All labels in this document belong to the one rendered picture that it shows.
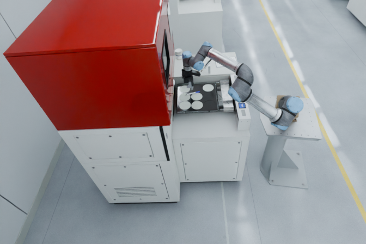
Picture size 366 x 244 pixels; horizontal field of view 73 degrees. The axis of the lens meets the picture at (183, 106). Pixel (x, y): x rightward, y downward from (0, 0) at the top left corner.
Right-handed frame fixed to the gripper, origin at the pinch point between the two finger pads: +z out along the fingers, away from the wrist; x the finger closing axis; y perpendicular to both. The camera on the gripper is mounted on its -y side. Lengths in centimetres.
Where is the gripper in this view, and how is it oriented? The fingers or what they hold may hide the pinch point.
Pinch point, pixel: (191, 86)
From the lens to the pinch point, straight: 216.7
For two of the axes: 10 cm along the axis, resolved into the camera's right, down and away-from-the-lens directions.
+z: 0.8, 6.9, 7.2
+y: -9.6, 2.4, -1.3
